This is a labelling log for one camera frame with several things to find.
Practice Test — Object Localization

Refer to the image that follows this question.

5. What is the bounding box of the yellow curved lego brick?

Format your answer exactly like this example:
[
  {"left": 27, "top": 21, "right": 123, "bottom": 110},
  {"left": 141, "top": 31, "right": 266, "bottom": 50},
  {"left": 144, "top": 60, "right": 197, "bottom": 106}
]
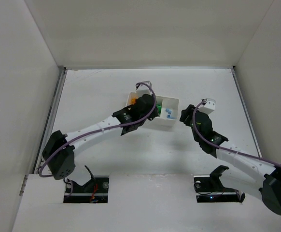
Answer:
[{"left": 130, "top": 97, "right": 138, "bottom": 105}]

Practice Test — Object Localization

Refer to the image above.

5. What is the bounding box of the green lego brick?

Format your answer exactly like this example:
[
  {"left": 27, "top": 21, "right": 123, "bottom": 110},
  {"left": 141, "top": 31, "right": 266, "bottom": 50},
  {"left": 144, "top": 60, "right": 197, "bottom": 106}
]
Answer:
[{"left": 156, "top": 104, "right": 162, "bottom": 115}]

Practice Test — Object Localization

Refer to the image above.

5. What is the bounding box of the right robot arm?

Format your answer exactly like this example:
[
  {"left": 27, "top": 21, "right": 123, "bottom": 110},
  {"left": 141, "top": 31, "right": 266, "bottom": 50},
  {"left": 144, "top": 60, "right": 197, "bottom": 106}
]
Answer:
[{"left": 180, "top": 100, "right": 281, "bottom": 216}]

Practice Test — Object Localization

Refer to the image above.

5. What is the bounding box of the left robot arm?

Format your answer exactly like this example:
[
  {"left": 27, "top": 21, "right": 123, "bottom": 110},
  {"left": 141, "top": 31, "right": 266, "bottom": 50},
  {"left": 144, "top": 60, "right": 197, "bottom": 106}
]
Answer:
[{"left": 39, "top": 94, "right": 158, "bottom": 181}]

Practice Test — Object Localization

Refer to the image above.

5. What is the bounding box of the white three-compartment plastic container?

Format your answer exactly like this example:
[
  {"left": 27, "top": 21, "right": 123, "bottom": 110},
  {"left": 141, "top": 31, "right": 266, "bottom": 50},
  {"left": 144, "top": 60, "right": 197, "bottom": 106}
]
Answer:
[{"left": 125, "top": 91, "right": 180, "bottom": 129}]

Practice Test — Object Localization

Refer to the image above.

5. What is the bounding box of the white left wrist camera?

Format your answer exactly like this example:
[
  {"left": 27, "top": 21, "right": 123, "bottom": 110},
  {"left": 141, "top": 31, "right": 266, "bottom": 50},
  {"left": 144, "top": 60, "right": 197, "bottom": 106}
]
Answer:
[{"left": 136, "top": 84, "right": 151, "bottom": 97}]

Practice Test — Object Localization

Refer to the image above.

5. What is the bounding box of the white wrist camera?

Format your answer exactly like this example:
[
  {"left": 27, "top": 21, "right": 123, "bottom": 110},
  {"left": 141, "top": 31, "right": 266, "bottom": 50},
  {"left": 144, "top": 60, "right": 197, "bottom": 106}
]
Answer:
[
  {"left": 199, "top": 98, "right": 216, "bottom": 115},
  {"left": 136, "top": 84, "right": 151, "bottom": 97}
]

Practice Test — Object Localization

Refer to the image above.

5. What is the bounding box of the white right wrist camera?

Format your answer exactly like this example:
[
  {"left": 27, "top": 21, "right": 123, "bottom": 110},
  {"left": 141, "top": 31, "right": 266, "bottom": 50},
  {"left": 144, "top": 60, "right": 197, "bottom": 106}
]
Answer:
[{"left": 199, "top": 98, "right": 216, "bottom": 115}]

